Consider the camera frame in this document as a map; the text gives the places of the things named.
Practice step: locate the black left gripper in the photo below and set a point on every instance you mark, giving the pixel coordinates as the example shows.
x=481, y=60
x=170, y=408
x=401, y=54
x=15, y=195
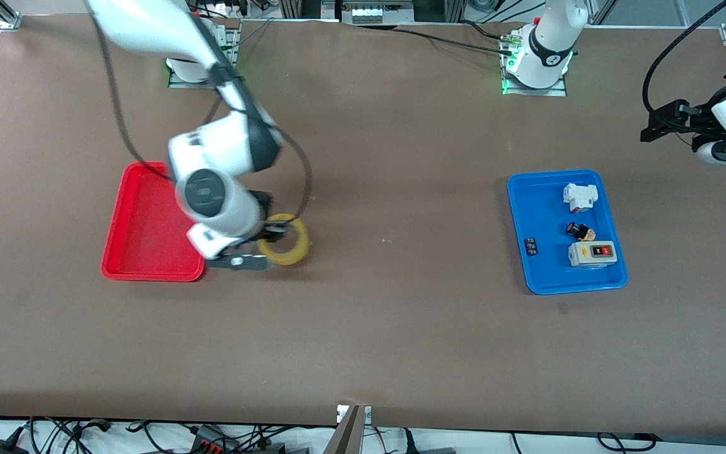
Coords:
x=692, y=124

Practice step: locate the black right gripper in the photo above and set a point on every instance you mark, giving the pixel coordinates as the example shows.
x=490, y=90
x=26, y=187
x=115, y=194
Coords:
x=264, y=206

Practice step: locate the yellow packing tape roll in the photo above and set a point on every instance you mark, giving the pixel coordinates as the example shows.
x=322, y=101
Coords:
x=297, y=252

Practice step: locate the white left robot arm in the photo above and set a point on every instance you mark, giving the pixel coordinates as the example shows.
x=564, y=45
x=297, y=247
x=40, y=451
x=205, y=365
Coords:
x=549, y=44

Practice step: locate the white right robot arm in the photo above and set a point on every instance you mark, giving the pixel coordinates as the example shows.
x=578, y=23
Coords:
x=218, y=202

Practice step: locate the white circuit breaker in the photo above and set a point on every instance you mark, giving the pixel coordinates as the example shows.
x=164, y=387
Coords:
x=581, y=197

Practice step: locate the red plastic tray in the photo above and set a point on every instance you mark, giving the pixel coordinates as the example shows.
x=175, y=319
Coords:
x=142, y=233

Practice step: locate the black red push button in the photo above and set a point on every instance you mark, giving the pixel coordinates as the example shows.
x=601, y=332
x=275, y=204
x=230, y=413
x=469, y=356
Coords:
x=580, y=232

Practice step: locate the small black component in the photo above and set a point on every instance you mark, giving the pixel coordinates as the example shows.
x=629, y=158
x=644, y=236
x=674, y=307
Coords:
x=531, y=247

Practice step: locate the blue plastic tray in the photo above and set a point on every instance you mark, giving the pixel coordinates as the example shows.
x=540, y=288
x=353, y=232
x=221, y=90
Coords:
x=552, y=271

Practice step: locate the aluminium beam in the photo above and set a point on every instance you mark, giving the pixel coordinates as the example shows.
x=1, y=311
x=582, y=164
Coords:
x=347, y=438

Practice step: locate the orange connector block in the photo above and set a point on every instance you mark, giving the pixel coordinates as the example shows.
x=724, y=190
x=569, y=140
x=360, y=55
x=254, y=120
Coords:
x=208, y=443

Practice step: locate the white power strip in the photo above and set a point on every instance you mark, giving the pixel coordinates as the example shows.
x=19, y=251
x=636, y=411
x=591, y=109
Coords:
x=221, y=9

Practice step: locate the grey control box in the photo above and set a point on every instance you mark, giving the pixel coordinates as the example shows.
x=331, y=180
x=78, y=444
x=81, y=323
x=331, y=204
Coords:
x=369, y=12

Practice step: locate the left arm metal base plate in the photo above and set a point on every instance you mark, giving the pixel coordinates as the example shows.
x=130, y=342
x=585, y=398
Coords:
x=558, y=91

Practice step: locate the grey switch box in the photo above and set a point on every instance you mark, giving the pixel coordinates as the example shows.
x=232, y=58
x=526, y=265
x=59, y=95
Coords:
x=592, y=254

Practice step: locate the white label bracket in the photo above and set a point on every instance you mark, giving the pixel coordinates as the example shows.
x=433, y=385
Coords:
x=340, y=413

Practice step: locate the aluminium frame post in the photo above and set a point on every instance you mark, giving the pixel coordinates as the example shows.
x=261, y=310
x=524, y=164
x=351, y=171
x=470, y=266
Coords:
x=452, y=9
x=293, y=7

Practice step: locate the metal corner bracket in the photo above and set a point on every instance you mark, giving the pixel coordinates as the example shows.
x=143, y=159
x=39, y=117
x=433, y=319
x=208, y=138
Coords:
x=9, y=22

